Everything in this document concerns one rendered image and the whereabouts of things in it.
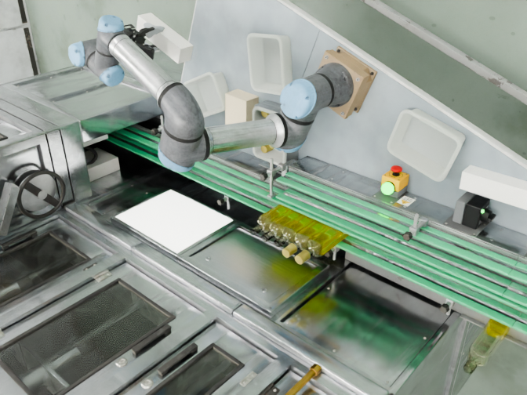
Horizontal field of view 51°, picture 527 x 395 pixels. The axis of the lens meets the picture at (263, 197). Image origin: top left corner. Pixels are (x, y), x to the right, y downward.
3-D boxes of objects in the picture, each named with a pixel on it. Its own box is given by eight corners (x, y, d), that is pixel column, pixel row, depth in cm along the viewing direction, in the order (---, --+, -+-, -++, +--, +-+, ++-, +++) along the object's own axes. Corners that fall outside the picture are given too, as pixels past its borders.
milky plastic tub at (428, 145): (415, 99, 182) (401, 106, 176) (475, 132, 172) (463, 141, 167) (397, 142, 193) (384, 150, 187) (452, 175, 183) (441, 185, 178)
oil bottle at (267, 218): (290, 208, 221) (255, 230, 207) (291, 196, 218) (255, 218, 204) (301, 212, 218) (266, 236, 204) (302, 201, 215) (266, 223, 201)
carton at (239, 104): (237, 123, 242) (225, 128, 237) (238, 88, 234) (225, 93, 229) (257, 131, 236) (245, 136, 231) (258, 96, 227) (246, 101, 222)
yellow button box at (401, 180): (390, 184, 200) (379, 192, 195) (392, 166, 196) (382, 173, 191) (407, 190, 196) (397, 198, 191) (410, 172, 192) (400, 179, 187)
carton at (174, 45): (150, 12, 205) (138, 15, 201) (193, 45, 197) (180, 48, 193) (148, 27, 209) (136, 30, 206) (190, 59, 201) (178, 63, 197)
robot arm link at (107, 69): (108, 63, 169) (87, 43, 173) (104, 92, 177) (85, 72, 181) (129, 57, 174) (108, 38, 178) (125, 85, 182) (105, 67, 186)
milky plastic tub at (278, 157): (266, 149, 236) (252, 155, 230) (266, 99, 224) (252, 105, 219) (297, 161, 226) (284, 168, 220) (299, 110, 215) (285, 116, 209)
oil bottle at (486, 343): (491, 324, 179) (456, 371, 162) (495, 311, 176) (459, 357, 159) (509, 332, 175) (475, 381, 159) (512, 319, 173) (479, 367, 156)
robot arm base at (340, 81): (322, 56, 188) (304, 61, 181) (358, 72, 180) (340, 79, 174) (314, 95, 197) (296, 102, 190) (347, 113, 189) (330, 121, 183)
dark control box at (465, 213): (463, 211, 184) (452, 221, 179) (467, 190, 180) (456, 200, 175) (486, 219, 180) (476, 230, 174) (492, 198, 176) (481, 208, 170)
